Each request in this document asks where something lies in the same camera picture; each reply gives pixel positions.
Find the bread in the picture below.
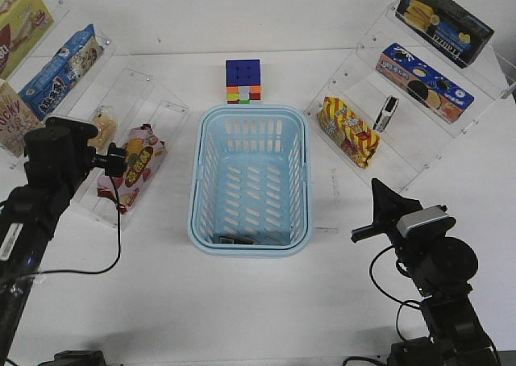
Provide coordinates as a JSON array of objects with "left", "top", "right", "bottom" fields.
[{"left": 89, "top": 106, "right": 118, "bottom": 150}]

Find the red yellow fries snack bag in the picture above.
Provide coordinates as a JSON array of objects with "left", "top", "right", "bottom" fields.
[{"left": 317, "top": 96, "right": 381, "bottom": 168}]

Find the clear acrylic shelf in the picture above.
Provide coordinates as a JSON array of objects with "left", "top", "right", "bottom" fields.
[
  {"left": 305, "top": 2, "right": 515, "bottom": 191},
  {"left": 0, "top": 0, "right": 191, "bottom": 233}
]

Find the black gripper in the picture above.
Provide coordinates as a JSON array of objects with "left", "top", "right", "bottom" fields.
[
  {"left": 24, "top": 124, "right": 127, "bottom": 197},
  {"left": 351, "top": 178, "right": 422, "bottom": 247}
]

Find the clear acrylic shelf left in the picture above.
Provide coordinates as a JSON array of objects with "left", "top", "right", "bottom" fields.
[{"left": 0, "top": 0, "right": 191, "bottom": 233}]

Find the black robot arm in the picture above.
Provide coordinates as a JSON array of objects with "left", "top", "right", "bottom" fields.
[
  {"left": 352, "top": 178, "right": 501, "bottom": 365},
  {"left": 1, "top": 117, "right": 127, "bottom": 362}
]

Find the Pocky snack box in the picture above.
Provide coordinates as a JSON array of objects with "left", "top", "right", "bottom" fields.
[{"left": 0, "top": 79, "right": 43, "bottom": 157}]

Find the yellow green snack box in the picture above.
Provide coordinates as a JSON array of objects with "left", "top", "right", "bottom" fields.
[{"left": 1, "top": 0, "right": 54, "bottom": 80}]

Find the black white tissue pack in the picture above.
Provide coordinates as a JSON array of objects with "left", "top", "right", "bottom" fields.
[
  {"left": 214, "top": 235, "right": 257, "bottom": 245},
  {"left": 373, "top": 96, "right": 399, "bottom": 133}
]

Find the black cable right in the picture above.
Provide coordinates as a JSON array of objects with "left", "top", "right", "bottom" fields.
[{"left": 342, "top": 244, "right": 424, "bottom": 366}]

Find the black Pizza cracker box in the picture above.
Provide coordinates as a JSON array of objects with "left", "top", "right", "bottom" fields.
[{"left": 395, "top": 0, "right": 494, "bottom": 69}]

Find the clear acrylic shelf right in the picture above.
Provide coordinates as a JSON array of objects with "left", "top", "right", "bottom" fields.
[{"left": 305, "top": 2, "right": 515, "bottom": 191}]

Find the light blue plastic basket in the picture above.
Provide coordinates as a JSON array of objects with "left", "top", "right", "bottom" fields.
[{"left": 187, "top": 104, "right": 314, "bottom": 258}]

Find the pink strawberry snack bag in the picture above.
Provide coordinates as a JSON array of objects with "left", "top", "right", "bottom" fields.
[{"left": 97, "top": 123, "right": 167, "bottom": 214}]

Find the multicoloured puzzle cube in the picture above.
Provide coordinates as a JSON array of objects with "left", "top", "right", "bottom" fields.
[{"left": 226, "top": 59, "right": 261, "bottom": 104}]

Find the blue sandwich cookie box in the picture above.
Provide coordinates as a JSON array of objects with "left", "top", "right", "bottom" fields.
[{"left": 376, "top": 43, "right": 475, "bottom": 123}]

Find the blue cookie bag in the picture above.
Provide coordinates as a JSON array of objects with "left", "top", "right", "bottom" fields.
[{"left": 19, "top": 24, "right": 104, "bottom": 121}]

